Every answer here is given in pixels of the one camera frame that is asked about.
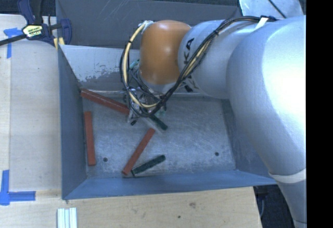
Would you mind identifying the red-brown flat block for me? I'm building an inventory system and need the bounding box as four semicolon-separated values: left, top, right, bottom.
121;128;156;176
83;111;97;167
80;88;130;116

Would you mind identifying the pale wood flat board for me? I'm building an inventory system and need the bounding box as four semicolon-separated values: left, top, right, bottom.
9;39;63;193

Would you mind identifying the grey metal bin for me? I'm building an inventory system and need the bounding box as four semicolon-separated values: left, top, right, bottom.
55;0;278;200

